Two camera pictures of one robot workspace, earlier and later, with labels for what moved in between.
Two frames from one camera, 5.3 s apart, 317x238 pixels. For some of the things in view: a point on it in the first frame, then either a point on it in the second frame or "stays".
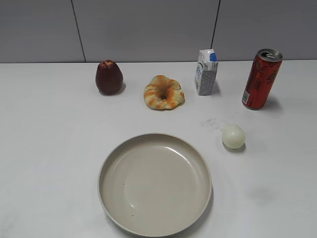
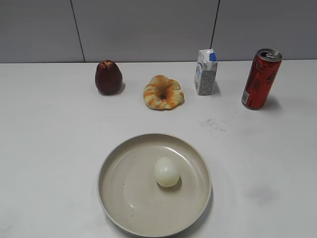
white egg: [233, 137] to [166, 171]
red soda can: [261, 78] stays
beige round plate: [154, 185] stays
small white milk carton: [206, 71] stays
